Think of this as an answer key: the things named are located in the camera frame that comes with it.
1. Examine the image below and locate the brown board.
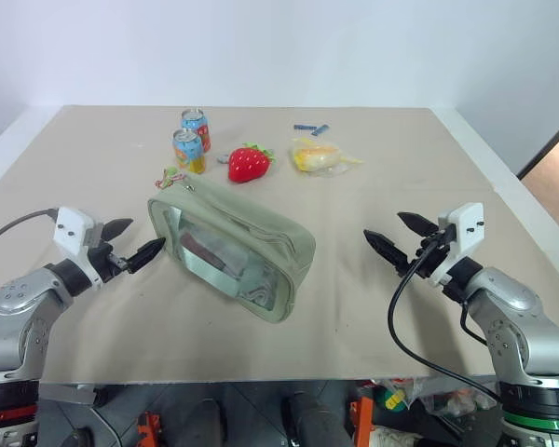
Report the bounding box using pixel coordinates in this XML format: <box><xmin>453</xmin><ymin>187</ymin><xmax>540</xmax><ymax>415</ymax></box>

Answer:
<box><xmin>516</xmin><ymin>108</ymin><xmax>559</xmax><ymax>234</ymax></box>

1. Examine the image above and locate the green transparent pouch bag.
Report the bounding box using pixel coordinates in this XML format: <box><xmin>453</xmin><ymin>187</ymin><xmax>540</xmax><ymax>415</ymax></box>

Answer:
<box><xmin>146</xmin><ymin>173</ymin><xmax>318</xmax><ymax>324</ymax></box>

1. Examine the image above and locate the grey left arm cable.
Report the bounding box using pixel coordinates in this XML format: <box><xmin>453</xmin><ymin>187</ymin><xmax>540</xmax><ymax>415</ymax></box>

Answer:
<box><xmin>0</xmin><ymin>209</ymin><xmax>60</xmax><ymax>256</ymax></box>

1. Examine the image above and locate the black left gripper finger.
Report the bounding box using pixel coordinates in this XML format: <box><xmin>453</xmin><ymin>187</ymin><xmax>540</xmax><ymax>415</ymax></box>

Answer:
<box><xmin>127</xmin><ymin>236</ymin><xmax>168</xmax><ymax>275</ymax></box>
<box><xmin>101</xmin><ymin>217</ymin><xmax>135</xmax><ymax>244</ymax></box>

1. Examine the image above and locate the bread in clear plastic bag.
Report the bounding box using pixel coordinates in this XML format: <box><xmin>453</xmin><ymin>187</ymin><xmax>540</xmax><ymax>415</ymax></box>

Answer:
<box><xmin>288</xmin><ymin>135</ymin><xmax>365</xmax><ymax>179</ymax></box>

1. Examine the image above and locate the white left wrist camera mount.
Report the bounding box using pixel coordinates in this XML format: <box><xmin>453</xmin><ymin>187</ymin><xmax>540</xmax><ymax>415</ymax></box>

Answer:
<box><xmin>54</xmin><ymin>206</ymin><xmax>105</xmax><ymax>291</ymax></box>

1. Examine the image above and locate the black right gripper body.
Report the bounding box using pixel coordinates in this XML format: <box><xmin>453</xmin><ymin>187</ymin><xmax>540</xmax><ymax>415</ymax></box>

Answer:
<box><xmin>397</xmin><ymin>226</ymin><xmax>452</xmax><ymax>280</ymax></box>

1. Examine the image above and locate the dark rounded shape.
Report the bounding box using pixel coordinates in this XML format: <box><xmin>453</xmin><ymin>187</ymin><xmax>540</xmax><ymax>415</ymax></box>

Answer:
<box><xmin>284</xmin><ymin>389</ymin><xmax>356</xmax><ymax>447</ymax></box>

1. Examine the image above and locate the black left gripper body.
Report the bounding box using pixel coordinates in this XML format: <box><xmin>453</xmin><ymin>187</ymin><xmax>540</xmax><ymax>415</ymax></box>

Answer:
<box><xmin>84</xmin><ymin>223</ymin><xmax>132</xmax><ymax>282</ymax></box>

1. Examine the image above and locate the clear bag of items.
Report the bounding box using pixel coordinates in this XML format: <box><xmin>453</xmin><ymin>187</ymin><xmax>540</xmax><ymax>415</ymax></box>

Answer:
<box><xmin>373</xmin><ymin>376</ymin><xmax>500</xmax><ymax>421</ymax></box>

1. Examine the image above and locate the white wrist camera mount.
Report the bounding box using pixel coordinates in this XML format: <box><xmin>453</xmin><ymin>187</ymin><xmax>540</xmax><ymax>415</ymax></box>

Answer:
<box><xmin>54</xmin><ymin>206</ymin><xmax>105</xmax><ymax>291</ymax></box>
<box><xmin>429</xmin><ymin>201</ymin><xmax>486</xmax><ymax>287</ymax></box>

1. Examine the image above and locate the red strawberry plush toy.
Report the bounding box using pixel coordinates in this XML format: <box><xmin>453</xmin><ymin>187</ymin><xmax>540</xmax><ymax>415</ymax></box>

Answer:
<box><xmin>227</xmin><ymin>142</ymin><xmax>278</xmax><ymax>184</ymax></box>

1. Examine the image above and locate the long black right arm cable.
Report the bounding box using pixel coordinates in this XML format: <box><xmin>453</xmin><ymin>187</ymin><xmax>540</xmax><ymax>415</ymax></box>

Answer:
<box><xmin>387</xmin><ymin>236</ymin><xmax>505</xmax><ymax>404</ymax></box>

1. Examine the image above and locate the blue orange drink can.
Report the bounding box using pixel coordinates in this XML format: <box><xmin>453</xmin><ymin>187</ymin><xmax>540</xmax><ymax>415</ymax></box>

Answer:
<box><xmin>171</xmin><ymin>129</ymin><xmax>208</xmax><ymax>175</ymax></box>
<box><xmin>181</xmin><ymin>108</ymin><xmax>212</xmax><ymax>154</ymax></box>

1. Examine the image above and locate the orange black tool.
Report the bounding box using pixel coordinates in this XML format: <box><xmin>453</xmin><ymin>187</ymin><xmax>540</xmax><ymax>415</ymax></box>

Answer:
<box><xmin>136</xmin><ymin>411</ymin><xmax>163</xmax><ymax>447</ymax></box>
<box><xmin>348</xmin><ymin>394</ymin><xmax>375</xmax><ymax>447</ymax></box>

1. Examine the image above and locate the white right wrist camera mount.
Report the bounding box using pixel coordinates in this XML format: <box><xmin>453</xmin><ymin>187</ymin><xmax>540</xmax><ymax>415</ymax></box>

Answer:
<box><xmin>429</xmin><ymin>201</ymin><xmax>486</xmax><ymax>287</ymax></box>

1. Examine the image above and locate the pink green keychain charm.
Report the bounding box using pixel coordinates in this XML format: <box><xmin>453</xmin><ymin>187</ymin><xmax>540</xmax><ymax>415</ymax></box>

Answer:
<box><xmin>154</xmin><ymin>167</ymin><xmax>186</xmax><ymax>190</ymax></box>

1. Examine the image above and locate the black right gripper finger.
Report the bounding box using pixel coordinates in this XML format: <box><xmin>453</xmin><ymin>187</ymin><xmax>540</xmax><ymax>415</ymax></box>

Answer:
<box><xmin>362</xmin><ymin>227</ymin><xmax>410</xmax><ymax>268</ymax></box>
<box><xmin>396</xmin><ymin>210</ymin><xmax>440</xmax><ymax>238</ymax></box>

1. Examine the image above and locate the short black right arm cable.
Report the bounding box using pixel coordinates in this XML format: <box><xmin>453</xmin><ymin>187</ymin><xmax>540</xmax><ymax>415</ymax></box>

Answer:
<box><xmin>457</xmin><ymin>297</ymin><xmax>489</xmax><ymax>346</ymax></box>

